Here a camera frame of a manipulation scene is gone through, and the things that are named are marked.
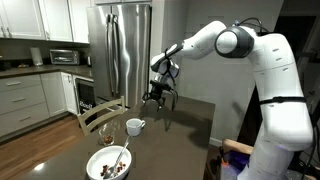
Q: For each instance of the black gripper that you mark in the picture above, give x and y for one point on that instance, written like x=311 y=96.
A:
x=161 y=90

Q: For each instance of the white ceramic mug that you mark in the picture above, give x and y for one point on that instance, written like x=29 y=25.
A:
x=134 y=126

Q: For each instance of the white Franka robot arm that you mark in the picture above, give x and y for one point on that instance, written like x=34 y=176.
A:
x=283 y=100

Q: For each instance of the white ceramic bowl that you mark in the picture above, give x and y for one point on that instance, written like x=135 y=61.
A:
x=100 y=160

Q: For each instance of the light wooden dining chair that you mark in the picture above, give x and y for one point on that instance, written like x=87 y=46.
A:
x=100 y=115

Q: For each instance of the clear glass tumbler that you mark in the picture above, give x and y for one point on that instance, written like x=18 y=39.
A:
x=106 y=131

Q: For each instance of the stainless steel refrigerator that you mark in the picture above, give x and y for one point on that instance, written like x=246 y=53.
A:
x=130 y=50

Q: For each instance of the mixed nuts and raisins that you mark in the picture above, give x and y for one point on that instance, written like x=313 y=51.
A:
x=115 y=167
x=107 y=139

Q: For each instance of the metal spoon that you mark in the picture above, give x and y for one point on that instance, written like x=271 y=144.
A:
x=121 y=153

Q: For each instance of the black wine cooler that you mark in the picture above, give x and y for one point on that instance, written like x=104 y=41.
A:
x=86 y=96

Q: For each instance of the light wooden board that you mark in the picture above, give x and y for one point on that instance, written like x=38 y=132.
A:
x=236 y=146

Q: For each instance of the silver toaster oven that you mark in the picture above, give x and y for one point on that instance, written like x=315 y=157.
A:
x=64 y=57

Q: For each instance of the dark kitchen countertop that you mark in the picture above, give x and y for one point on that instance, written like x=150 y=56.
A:
x=40 y=70

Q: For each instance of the white paper towel roll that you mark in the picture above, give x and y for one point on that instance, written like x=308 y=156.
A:
x=36 y=56

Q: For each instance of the white base kitchen cabinets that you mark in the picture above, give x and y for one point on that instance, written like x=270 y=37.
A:
x=26 y=100

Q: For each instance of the white upper kitchen cabinets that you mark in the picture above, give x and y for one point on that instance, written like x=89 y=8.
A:
x=26 y=16

